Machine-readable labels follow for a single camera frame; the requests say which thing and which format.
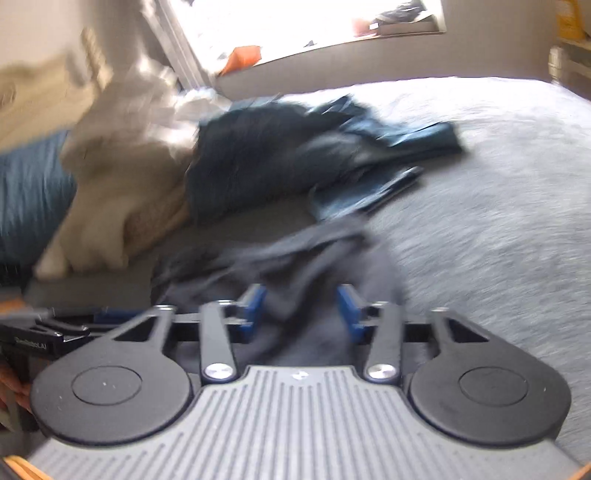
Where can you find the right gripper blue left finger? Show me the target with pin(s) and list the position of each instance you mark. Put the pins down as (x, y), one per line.
(248, 310)

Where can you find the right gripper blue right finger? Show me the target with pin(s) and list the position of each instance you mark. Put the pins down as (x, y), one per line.
(358, 314)

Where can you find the dark navy shorts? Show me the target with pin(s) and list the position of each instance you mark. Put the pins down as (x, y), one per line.
(300, 324)

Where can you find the dark teal garment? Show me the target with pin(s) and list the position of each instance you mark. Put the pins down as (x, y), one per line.
(266, 149)

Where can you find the cream fleece blanket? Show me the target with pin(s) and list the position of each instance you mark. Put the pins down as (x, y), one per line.
(130, 141)

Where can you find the blue pillow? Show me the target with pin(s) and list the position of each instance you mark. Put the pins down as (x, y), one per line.
(36, 193)

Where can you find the orange object at window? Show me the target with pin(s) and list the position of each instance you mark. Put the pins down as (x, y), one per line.
(241, 58)

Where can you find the items on window sill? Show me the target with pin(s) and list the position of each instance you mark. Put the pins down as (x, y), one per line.
(408, 18)

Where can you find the white shelf unit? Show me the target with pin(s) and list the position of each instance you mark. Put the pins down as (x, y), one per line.
(569, 66)

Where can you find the yellow box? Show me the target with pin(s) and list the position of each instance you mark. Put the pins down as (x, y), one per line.
(569, 20)

